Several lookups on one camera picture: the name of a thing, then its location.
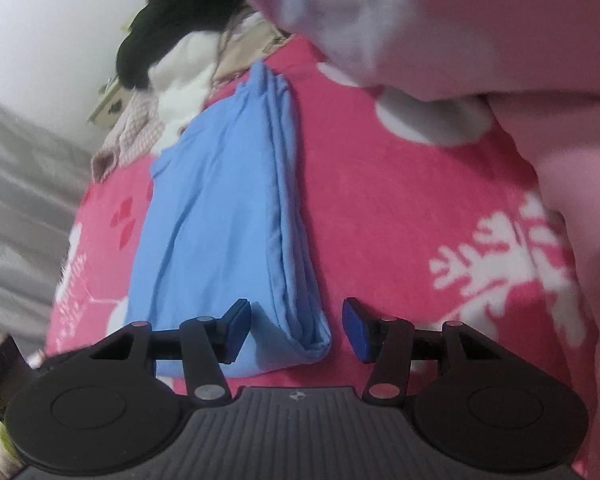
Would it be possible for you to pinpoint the cream nightstand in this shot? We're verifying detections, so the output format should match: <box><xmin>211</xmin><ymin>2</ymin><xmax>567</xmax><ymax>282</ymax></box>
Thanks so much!
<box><xmin>87</xmin><ymin>77</ymin><xmax>131</xmax><ymax>128</ymax></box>

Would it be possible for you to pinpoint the black garment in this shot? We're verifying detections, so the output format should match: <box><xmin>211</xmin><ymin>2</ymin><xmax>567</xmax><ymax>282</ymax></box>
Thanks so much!
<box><xmin>117</xmin><ymin>0</ymin><xmax>251</xmax><ymax>91</ymax></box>

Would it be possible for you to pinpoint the grey curtain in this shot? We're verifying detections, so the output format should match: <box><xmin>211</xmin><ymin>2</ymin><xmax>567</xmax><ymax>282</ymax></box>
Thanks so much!
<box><xmin>0</xmin><ymin>92</ymin><xmax>98</xmax><ymax>461</ymax></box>

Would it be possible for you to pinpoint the cream sweater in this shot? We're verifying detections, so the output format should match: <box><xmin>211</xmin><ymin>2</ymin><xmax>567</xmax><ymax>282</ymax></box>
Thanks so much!
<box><xmin>147</xmin><ymin>35</ymin><xmax>221</xmax><ymax>136</ymax></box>

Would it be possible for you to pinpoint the pink sleeved arm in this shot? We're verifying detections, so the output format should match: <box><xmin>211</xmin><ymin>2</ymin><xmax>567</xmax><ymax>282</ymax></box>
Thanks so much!
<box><xmin>227</xmin><ymin>0</ymin><xmax>600</xmax><ymax>480</ymax></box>

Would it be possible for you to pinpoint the pink floral blanket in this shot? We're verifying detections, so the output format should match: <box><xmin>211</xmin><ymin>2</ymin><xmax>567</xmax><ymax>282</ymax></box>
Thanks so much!
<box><xmin>45</xmin><ymin>35</ymin><xmax>600</xmax><ymax>480</ymax></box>

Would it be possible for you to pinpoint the beige striped garment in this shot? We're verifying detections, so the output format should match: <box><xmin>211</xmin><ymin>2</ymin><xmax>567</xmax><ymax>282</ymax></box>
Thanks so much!
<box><xmin>215</xmin><ymin>15</ymin><xmax>286</xmax><ymax>81</ymax></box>

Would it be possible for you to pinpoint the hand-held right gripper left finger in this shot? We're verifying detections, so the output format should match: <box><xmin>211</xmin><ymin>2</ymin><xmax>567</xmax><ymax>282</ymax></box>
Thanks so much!
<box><xmin>90</xmin><ymin>299</ymin><xmax>253</xmax><ymax>407</ymax></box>

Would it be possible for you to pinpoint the light blue t-shirt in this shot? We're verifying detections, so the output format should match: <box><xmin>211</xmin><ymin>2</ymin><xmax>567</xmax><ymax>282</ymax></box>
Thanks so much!
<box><xmin>126</xmin><ymin>60</ymin><xmax>332</xmax><ymax>378</ymax></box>

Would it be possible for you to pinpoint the pink checked garment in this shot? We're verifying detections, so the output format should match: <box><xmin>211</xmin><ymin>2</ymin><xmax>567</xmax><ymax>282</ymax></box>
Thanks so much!
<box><xmin>92</xmin><ymin>92</ymin><xmax>161</xmax><ymax>181</ymax></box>

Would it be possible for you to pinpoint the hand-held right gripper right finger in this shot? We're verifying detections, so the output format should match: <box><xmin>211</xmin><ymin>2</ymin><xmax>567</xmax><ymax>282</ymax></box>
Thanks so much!
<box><xmin>342</xmin><ymin>297</ymin><xmax>502</xmax><ymax>407</ymax></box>

